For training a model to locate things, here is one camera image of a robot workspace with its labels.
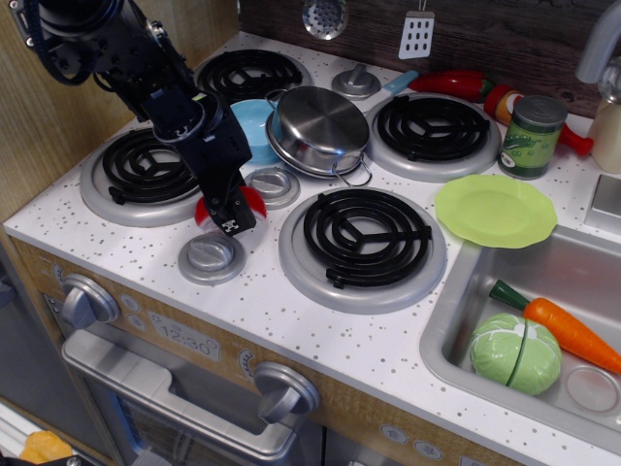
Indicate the grey oven door handle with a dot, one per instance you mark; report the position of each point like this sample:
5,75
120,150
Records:
189,433

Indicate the grey stovetop knob front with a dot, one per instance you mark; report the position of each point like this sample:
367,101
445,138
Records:
211,259

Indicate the front right black burner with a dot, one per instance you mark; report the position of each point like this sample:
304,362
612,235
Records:
362,251

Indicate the back left black burner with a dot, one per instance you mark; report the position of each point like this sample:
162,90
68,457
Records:
241,75

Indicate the grey stovetop knob middle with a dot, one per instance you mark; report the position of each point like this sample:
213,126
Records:
278,188

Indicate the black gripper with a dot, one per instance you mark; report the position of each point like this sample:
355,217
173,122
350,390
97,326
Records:
214,147

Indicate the hanging white slotted spatula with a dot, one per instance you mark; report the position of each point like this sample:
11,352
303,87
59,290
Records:
417,33

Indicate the red toy chili pepper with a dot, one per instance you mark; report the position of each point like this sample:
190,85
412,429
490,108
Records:
469,85

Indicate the green toy peas can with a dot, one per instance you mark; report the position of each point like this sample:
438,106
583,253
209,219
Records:
532,136

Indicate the stainless steel sink basin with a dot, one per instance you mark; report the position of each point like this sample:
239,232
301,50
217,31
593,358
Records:
578,272

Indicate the back right black burner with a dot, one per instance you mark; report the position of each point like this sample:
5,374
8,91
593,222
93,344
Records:
432,138

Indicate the grey oven dial left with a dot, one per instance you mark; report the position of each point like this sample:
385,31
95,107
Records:
86,302

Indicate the orange toy carrot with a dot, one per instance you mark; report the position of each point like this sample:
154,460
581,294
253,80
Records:
571,333

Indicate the grey oven dial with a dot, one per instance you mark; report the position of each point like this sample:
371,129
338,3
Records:
86,302
286,396

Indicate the light green plastic plate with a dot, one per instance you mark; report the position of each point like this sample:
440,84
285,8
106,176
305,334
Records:
495,211

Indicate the light blue plastic bowl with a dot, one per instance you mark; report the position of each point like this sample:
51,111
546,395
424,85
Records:
252,115

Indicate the red toy ketchup bottle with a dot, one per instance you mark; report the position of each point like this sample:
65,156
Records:
499,104

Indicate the front left black burner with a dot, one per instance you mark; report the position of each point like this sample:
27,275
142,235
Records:
137,181

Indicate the black burner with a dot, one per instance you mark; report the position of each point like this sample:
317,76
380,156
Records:
362,251
137,181
241,75
432,138

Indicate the green toy cabbage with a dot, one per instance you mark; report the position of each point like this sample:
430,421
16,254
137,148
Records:
514,360

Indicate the silver toy faucet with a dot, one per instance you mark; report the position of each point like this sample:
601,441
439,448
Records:
598,64

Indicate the grey oven dial right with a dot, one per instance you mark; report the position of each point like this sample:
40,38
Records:
286,396

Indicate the yellow object bottom left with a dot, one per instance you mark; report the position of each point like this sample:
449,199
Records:
44,446

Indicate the cream toy milk bottle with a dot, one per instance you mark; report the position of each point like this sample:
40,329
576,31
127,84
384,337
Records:
605,133

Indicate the grey stovetop knob back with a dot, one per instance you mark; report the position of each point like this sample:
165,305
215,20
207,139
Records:
356,84

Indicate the stainless steel toy pot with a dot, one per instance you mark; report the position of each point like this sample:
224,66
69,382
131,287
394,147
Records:
318,132

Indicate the hanging metal strainer ladle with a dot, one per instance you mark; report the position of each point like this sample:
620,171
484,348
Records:
325,19

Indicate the grey stovetop knob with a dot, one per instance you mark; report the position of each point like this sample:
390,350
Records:
356,84
278,188
211,259

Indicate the red and white toy sushi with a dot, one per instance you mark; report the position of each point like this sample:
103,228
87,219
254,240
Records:
203,218

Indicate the blue handled toy utensil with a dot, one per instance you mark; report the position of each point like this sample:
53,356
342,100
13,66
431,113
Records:
399,84

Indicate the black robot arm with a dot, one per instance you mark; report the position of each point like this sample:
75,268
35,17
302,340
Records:
133,57

